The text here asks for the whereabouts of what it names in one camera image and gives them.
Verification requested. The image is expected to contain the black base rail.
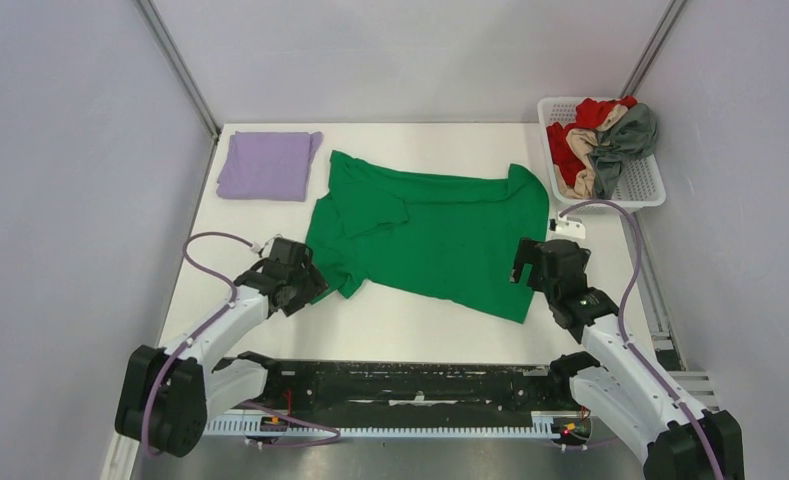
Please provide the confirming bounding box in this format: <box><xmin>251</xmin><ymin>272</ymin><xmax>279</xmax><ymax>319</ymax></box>
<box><xmin>253</xmin><ymin>360</ymin><xmax>582</xmax><ymax>429</ymax></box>

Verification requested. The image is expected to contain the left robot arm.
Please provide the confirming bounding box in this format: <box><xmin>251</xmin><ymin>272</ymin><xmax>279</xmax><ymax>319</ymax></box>
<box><xmin>114</xmin><ymin>235</ymin><xmax>329</xmax><ymax>458</ymax></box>

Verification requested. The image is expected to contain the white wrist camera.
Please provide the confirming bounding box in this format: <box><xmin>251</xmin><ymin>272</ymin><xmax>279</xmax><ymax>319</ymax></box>
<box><xmin>549</xmin><ymin>217</ymin><xmax>586</xmax><ymax>240</ymax></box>
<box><xmin>249</xmin><ymin>234</ymin><xmax>283</xmax><ymax>258</ymax></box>

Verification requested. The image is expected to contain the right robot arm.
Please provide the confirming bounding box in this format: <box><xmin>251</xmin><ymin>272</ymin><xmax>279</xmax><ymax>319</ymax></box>
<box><xmin>510</xmin><ymin>238</ymin><xmax>745</xmax><ymax>479</ymax></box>

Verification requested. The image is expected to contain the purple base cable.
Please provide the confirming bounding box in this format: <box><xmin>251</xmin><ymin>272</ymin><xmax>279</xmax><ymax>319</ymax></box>
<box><xmin>241</xmin><ymin>400</ymin><xmax>346</xmax><ymax>450</ymax></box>

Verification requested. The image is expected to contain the beige t-shirt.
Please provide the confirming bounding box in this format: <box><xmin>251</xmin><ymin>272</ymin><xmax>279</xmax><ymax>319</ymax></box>
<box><xmin>556</xmin><ymin>105</ymin><xmax>630</xmax><ymax>201</ymax></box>

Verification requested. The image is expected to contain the white cable duct strip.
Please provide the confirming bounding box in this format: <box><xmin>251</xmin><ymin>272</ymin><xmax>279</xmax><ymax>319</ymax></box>
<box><xmin>204</xmin><ymin>410</ymin><xmax>569</xmax><ymax>440</ymax></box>

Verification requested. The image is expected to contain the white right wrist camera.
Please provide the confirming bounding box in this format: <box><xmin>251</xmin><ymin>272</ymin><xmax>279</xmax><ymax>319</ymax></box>
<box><xmin>549</xmin><ymin>217</ymin><xmax>586</xmax><ymax>240</ymax></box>

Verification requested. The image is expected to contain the green t-shirt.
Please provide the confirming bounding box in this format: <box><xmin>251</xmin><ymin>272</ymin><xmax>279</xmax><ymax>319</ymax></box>
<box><xmin>306</xmin><ymin>151</ymin><xmax>550</xmax><ymax>324</ymax></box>

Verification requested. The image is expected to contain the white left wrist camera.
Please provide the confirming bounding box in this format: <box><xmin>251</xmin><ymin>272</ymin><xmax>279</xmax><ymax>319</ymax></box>
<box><xmin>249</xmin><ymin>234</ymin><xmax>283</xmax><ymax>258</ymax></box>

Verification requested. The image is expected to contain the grey t-shirt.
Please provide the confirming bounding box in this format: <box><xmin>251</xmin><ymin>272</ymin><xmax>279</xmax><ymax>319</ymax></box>
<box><xmin>590</xmin><ymin>103</ymin><xmax>659</xmax><ymax>200</ymax></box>

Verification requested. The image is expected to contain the red t-shirt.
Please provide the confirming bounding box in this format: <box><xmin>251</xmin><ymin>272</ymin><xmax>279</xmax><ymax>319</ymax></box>
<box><xmin>546</xmin><ymin>96</ymin><xmax>639</xmax><ymax>189</ymax></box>

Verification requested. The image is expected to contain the white plastic laundry basket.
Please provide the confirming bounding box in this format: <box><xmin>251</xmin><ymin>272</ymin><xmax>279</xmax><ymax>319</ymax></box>
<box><xmin>536</xmin><ymin>96</ymin><xmax>666</xmax><ymax>212</ymax></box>

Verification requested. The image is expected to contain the folded purple t-shirt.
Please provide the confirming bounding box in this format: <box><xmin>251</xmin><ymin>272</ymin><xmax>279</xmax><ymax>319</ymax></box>
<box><xmin>216</xmin><ymin>131</ymin><xmax>323</xmax><ymax>202</ymax></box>

